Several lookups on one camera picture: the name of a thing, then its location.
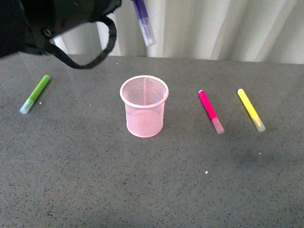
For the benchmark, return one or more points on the pink pen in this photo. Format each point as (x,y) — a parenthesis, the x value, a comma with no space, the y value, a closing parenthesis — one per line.
(211,112)

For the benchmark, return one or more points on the purple pen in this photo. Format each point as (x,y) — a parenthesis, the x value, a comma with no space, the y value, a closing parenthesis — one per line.
(144,22)

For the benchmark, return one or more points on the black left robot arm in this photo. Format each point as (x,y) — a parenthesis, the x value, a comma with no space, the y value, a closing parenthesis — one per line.
(29,25)

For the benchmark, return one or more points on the pink mesh cup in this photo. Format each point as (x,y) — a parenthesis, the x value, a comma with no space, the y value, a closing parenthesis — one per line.
(144,99)

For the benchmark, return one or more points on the yellow pen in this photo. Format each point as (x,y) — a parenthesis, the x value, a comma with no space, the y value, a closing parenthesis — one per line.
(251,110)

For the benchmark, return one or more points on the green pen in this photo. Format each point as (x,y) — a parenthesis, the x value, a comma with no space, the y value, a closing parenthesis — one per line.
(34,95)

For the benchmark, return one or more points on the white curtain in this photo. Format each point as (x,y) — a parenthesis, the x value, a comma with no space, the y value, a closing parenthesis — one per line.
(238,30)

